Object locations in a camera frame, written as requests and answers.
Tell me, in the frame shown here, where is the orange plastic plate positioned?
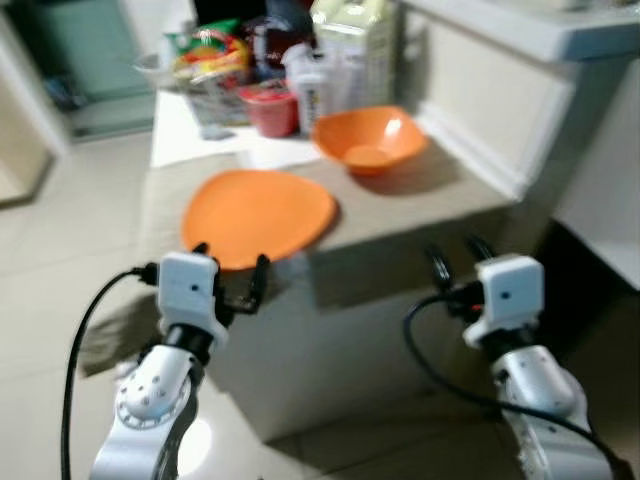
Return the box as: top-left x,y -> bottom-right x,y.
181,169 -> 341,272

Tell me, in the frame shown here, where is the beige low cabinet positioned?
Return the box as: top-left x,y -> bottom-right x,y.
138,150 -> 523,443

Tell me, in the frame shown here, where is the white paper mat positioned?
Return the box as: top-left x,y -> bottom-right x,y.
150,90 -> 323,170

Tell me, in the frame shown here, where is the orange plastic bowl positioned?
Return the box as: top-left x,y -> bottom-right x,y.
312,105 -> 431,178

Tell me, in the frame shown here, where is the red plastic cup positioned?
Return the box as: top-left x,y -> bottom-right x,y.
238,85 -> 301,139

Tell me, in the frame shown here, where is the white topped beige counter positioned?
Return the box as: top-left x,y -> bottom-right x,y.
398,0 -> 640,293

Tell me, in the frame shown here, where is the colourful snack bag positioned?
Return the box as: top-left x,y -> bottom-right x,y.
165,20 -> 252,87

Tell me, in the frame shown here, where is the clear plastic jug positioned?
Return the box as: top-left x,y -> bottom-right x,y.
283,42 -> 347,132

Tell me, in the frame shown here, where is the dark red package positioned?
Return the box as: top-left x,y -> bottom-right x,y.
245,15 -> 317,83

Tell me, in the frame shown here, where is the teal cabinet door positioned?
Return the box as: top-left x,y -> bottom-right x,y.
28,0 -> 156,138

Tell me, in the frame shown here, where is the pale yellow carton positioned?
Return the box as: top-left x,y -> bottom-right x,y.
312,0 -> 397,109

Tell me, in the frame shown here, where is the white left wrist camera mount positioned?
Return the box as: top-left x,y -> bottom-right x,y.
157,252 -> 229,347

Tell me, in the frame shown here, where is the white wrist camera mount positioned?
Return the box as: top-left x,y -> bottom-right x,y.
157,252 -> 229,347
463,254 -> 546,349

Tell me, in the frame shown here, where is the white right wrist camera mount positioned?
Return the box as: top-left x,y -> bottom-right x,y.
463,254 -> 546,349

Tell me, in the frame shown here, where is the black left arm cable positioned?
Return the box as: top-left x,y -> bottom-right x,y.
60,262 -> 161,480

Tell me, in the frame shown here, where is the wire basket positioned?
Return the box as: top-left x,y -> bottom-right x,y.
135,50 -> 253,129

